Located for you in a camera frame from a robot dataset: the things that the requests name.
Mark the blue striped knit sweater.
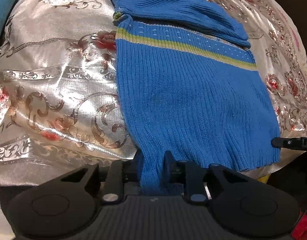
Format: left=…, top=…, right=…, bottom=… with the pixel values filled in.
left=108, top=0, right=281, bottom=196

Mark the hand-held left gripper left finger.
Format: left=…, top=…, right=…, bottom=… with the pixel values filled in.
left=51, top=152, right=143, bottom=204

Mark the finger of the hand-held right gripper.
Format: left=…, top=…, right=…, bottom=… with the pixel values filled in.
left=271, top=137, right=302, bottom=152

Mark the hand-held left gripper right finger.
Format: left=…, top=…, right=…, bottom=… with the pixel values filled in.
left=163, top=151, right=249, bottom=204

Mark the teal cloth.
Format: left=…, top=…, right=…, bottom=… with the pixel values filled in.
left=0, top=0, right=27, bottom=53

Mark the silver floral satin bedspread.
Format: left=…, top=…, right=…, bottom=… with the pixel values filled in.
left=0, top=0, right=307, bottom=195

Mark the red cloth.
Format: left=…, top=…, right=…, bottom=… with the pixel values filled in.
left=292, top=211, right=307, bottom=240

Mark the cream and pink floral quilt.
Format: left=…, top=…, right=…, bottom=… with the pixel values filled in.
left=281, top=0, right=307, bottom=93

